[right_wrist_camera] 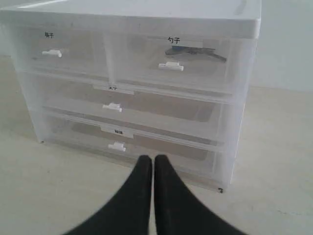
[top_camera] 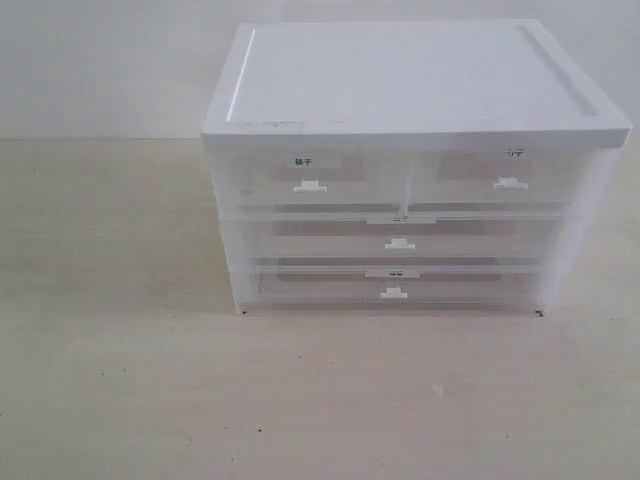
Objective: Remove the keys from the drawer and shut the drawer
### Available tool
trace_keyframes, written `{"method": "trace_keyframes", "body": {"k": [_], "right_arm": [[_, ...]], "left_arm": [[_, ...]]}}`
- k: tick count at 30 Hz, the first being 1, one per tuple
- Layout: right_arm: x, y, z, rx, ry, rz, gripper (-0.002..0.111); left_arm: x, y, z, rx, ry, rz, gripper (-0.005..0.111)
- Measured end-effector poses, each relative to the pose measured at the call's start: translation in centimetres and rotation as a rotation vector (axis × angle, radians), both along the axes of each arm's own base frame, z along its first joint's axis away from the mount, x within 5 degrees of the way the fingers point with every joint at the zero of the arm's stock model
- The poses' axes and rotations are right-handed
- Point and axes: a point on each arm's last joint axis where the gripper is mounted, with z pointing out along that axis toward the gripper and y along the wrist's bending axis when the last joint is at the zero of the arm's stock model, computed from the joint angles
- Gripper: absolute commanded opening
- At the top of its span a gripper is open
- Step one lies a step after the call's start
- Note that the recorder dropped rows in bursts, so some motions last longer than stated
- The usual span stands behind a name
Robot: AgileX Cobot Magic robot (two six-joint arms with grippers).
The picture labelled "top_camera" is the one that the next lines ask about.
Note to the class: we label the white plastic drawer cabinet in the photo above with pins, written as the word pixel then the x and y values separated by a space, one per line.
pixel 410 89

